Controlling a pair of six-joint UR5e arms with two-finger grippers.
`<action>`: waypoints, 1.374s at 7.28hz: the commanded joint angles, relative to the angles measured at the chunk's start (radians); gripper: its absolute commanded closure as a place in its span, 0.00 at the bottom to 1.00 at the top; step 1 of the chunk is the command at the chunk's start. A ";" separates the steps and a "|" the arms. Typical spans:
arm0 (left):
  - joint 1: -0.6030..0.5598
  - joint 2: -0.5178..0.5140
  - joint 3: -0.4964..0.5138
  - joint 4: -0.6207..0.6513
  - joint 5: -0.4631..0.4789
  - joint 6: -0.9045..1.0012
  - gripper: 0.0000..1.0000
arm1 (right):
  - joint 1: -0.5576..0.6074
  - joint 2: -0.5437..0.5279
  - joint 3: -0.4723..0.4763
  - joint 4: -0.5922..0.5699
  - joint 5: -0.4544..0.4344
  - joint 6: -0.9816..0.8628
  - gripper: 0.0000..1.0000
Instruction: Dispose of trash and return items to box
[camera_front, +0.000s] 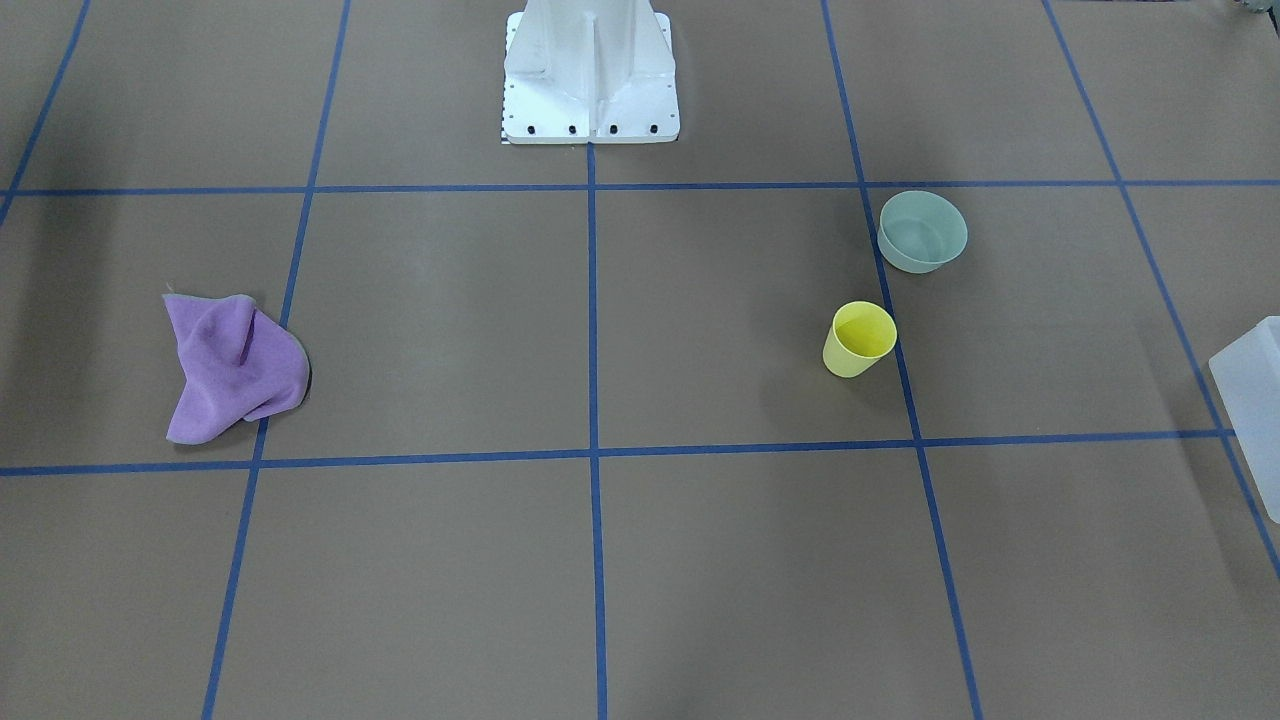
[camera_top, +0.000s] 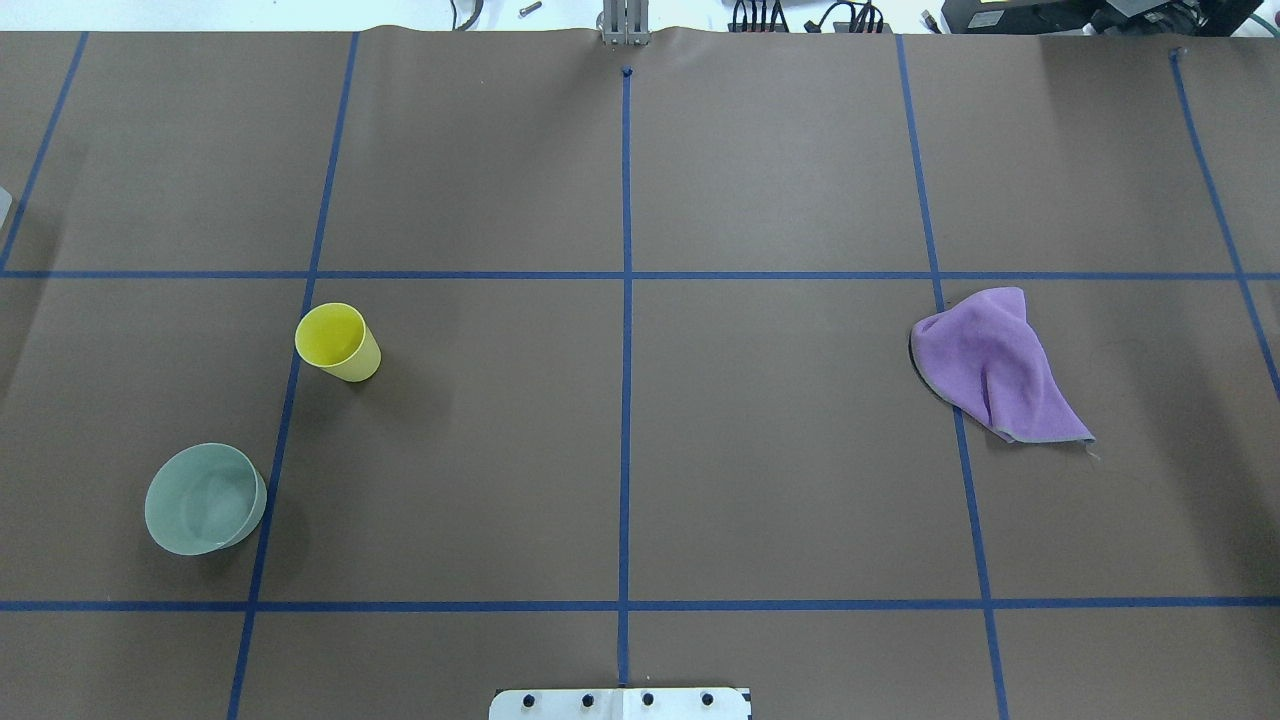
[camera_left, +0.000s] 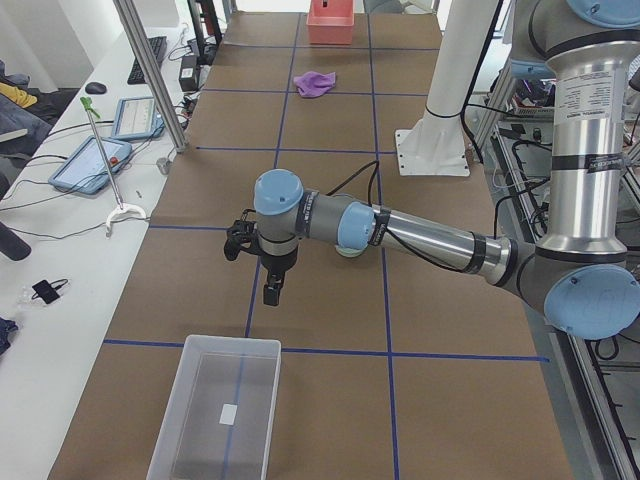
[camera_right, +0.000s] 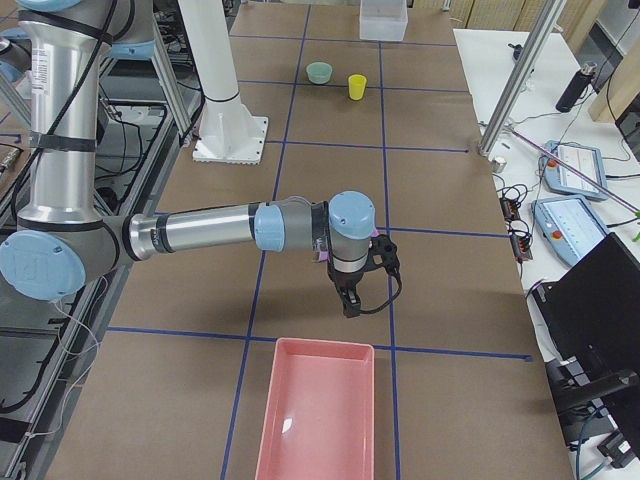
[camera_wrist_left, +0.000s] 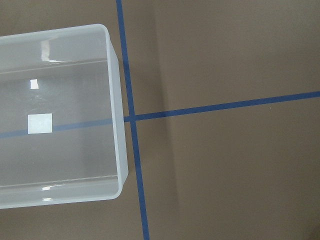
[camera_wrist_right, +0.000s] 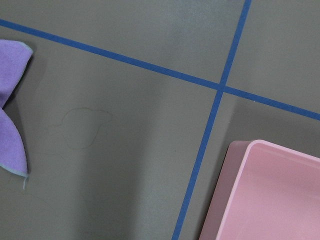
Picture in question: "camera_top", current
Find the black power strip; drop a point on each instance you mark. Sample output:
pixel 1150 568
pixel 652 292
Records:
pixel 835 18

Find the black device top right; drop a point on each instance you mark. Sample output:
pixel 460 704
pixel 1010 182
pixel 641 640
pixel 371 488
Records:
pixel 1118 18

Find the purple cloth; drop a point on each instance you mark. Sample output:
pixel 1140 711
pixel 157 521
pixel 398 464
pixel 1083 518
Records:
pixel 983 356

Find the green plastic bowl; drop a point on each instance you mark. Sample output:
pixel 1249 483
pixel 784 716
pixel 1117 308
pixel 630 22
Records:
pixel 205 498

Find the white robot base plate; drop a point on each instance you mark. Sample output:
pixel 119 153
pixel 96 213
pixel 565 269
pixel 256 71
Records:
pixel 623 703

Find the yellow plastic cup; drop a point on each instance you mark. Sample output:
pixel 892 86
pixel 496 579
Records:
pixel 335 338

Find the aluminium frame post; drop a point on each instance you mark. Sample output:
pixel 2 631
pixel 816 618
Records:
pixel 625 23

